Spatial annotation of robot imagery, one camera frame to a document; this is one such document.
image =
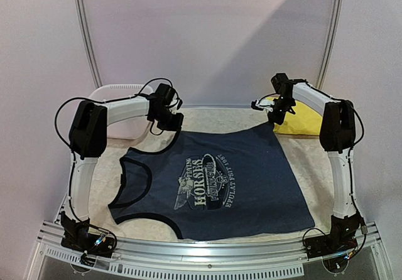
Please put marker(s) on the aluminium front rail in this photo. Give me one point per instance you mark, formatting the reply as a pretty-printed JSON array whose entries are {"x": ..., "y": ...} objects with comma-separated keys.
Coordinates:
[{"x": 142, "y": 259}]

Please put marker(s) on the folded yellow shirt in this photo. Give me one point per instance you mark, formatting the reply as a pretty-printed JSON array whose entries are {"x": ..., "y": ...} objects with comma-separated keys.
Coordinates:
[{"x": 305, "y": 122}]

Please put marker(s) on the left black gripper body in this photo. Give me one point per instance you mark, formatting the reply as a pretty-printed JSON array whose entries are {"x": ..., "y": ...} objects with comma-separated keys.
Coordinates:
[{"x": 165, "y": 122}]

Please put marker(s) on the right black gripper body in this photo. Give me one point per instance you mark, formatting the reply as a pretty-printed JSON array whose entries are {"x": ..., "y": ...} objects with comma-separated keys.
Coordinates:
[{"x": 279, "y": 111}]

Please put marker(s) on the white plastic laundry basket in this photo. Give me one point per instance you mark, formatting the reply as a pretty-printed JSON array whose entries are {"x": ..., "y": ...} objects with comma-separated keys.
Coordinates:
[{"x": 132, "y": 128}]

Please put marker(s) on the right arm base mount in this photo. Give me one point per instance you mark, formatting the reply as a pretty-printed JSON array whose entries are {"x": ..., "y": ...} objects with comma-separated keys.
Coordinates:
[{"x": 333, "y": 245}]

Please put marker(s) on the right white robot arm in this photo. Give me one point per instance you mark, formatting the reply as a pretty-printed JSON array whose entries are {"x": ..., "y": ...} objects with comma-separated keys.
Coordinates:
[{"x": 337, "y": 137}]

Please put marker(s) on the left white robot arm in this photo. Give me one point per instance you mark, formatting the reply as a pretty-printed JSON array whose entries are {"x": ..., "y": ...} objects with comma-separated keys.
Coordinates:
[{"x": 87, "y": 139}]

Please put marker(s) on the navy blue tank top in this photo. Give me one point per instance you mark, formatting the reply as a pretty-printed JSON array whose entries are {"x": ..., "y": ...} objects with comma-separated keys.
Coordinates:
[{"x": 208, "y": 186}]

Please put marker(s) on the right aluminium frame post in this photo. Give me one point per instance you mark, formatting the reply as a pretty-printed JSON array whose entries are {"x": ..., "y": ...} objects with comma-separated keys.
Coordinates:
[{"x": 329, "y": 44}]

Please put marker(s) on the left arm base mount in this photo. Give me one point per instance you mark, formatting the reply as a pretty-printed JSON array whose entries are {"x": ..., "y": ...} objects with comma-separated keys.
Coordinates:
[{"x": 87, "y": 238}]

